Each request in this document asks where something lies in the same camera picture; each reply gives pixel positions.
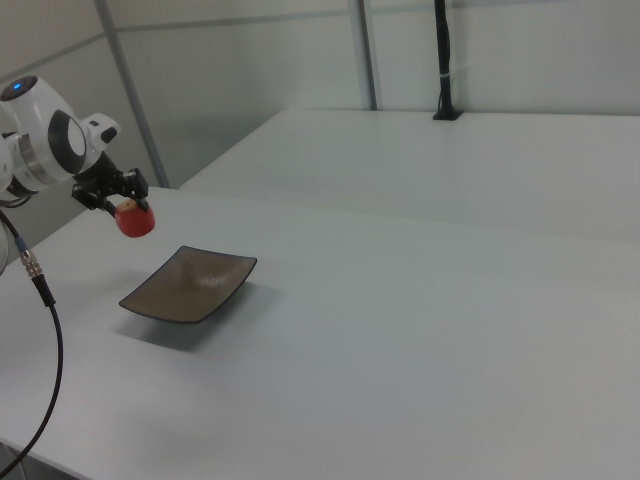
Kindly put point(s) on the red apple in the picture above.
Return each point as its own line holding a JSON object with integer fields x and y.
{"x": 135, "y": 220}

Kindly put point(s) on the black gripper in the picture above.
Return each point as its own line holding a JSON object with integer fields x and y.
{"x": 97, "y": 182}

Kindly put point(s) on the black pole with base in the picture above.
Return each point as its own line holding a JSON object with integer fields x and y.
{"x": 444, "y": 60}

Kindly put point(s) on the grey metal partition post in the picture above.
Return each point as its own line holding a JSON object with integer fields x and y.
{"x": 365, "y": 55}
{"x": 132, "y": 95}

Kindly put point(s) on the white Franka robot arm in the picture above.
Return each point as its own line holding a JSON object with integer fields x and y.
{"x": 45, "y": 140}

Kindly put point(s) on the brown square ceramic plate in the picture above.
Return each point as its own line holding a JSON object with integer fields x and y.
{"x": 192, "y": 287}

